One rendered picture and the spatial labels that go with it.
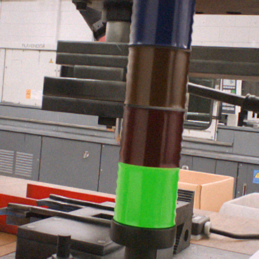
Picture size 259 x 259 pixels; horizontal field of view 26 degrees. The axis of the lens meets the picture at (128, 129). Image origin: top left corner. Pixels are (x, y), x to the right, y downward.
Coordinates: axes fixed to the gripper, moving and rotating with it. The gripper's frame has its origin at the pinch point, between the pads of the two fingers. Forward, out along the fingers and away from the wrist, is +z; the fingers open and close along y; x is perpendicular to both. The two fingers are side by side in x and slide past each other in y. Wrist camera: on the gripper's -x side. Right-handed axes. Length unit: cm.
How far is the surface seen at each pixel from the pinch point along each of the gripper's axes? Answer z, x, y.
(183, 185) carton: 10, -25, 188
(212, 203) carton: 25, -34, 201
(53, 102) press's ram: 13.1, 17.7, -43.5
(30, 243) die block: 24, 27, -42
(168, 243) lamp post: 31, 17, -65
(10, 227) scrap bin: 16.2, 32.4, -11.2
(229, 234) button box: 35.5, 2.7, -2.3
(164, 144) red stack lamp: 27, 14, -67
